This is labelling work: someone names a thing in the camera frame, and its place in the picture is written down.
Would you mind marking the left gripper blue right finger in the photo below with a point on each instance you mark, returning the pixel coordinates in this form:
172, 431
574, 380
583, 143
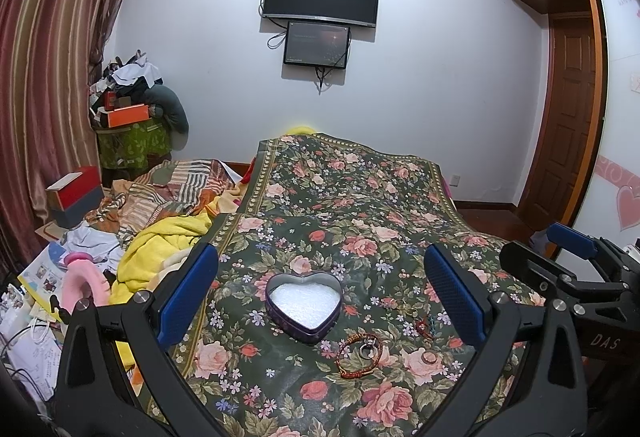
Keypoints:
547, 396

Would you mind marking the yellow blanket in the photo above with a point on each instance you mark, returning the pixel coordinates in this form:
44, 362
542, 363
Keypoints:
146, 254

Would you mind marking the red string ornament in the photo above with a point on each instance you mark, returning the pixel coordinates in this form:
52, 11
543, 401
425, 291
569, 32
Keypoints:
423, 327

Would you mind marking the purple heart-shaped tin box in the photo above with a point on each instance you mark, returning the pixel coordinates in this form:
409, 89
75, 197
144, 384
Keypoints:
305, 307

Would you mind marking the small black wall monitor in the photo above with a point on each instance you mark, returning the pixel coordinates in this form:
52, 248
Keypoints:
317, 45

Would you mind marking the striped patchwork quilt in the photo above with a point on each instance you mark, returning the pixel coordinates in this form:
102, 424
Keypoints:
171, 188

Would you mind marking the orange box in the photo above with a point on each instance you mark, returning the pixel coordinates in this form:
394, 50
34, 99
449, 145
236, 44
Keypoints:
124, 116

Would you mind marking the striped red curtain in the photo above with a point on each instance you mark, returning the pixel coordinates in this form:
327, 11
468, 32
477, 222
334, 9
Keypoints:
51, 52

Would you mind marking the brown wooden door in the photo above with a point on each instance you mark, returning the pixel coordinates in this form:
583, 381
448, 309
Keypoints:
562, 141

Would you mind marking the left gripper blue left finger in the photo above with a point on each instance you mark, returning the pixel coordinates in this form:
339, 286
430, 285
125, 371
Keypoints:
93, 396

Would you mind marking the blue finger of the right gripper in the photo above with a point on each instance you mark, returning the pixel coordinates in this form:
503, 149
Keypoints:
572, 241

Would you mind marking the grey neck pillow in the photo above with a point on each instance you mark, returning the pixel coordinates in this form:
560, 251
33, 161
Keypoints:
173, 112

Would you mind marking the red and white box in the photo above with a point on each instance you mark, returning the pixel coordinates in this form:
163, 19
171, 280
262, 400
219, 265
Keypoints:
72, 196

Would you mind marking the floral green bedspread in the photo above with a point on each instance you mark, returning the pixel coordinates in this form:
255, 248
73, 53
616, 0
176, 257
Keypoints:
316, 203

